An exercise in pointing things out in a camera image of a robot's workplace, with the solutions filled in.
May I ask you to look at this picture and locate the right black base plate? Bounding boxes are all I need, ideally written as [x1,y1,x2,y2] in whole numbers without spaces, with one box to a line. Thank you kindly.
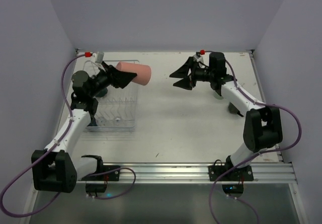
[208,160,254,182]

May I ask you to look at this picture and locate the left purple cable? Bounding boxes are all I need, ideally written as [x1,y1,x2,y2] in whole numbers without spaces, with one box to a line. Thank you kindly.
[0,51,92,218]

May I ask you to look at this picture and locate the clear wire dish rack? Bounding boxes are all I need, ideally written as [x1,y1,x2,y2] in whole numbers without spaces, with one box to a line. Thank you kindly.
[83,59,140,133]

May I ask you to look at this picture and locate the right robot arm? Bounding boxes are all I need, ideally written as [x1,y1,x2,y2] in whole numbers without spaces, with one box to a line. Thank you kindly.
[170,50,283,169]

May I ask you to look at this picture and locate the pink cup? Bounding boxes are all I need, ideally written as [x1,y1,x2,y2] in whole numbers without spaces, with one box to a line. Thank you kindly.
[116,61,152,86]

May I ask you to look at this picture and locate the dark teal cup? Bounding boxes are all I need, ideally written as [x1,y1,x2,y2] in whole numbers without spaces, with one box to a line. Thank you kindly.
[96,88,108,98]

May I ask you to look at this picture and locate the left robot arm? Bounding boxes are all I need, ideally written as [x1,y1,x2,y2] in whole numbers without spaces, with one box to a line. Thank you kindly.
[31,62,137,193]

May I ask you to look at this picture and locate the black mug with handle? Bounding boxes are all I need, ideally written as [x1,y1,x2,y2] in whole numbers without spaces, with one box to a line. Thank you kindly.
[228,102,243,117]

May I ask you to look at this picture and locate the light green plastic cup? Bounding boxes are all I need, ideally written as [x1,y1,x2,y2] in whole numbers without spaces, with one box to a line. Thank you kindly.
[214,92,224,100]

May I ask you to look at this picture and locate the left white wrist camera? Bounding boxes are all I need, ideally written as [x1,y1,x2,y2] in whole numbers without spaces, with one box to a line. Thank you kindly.
[93,52,104,64]

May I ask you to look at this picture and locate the blue cup in rack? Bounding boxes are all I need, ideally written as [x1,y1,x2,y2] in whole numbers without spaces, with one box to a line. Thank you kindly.
[87,117,98,127]

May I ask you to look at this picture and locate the aluminium mounting rail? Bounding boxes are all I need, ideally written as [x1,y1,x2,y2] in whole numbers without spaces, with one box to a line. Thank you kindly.
[75,161,295,184]

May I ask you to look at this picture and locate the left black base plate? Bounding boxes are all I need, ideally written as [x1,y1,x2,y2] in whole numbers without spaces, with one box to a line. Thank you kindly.
[91,165,120,182]

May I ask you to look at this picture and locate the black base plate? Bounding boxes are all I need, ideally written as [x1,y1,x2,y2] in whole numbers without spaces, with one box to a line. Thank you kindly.
[91,165,120,182]
[208,160,254,182]

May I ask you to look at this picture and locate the clear glass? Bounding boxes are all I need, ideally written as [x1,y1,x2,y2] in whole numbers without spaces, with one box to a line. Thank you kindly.
[96,117,108,127]
[113,116,123,126]

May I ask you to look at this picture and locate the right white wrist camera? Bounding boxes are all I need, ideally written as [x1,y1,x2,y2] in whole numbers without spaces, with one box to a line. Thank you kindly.
[193,52,204,63]

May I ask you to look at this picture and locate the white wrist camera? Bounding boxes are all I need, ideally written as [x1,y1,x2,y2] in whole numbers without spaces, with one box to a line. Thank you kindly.
[193,52,204,63]
[93,52,104,64]

